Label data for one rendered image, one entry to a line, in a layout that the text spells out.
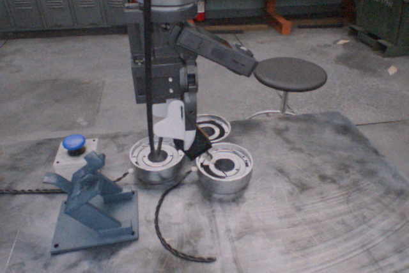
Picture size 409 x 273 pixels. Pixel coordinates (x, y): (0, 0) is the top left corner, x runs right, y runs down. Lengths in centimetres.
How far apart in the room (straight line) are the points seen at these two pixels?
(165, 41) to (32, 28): 371
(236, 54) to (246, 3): 411
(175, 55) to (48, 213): 35
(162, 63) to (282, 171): 35
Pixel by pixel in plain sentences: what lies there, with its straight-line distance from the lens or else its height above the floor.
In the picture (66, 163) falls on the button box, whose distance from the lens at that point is 62.
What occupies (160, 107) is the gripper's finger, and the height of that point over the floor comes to 97.
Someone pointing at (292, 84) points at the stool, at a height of 62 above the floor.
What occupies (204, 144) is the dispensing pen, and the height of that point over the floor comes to 92.
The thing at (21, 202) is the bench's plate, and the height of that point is 80.
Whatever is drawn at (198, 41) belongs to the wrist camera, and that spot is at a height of 109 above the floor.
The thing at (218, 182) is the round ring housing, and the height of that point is 83.
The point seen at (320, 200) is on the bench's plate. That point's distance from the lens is 60.
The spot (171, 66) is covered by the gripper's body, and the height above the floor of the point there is 107.
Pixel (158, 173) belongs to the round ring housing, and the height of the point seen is 83.
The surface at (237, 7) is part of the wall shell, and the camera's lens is 449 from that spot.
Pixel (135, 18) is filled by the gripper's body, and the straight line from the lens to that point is 38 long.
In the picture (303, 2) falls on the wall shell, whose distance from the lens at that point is 481.
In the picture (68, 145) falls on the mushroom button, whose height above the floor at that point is 87.
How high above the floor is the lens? 123
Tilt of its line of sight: 34 degrees down
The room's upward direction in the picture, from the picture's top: straight up
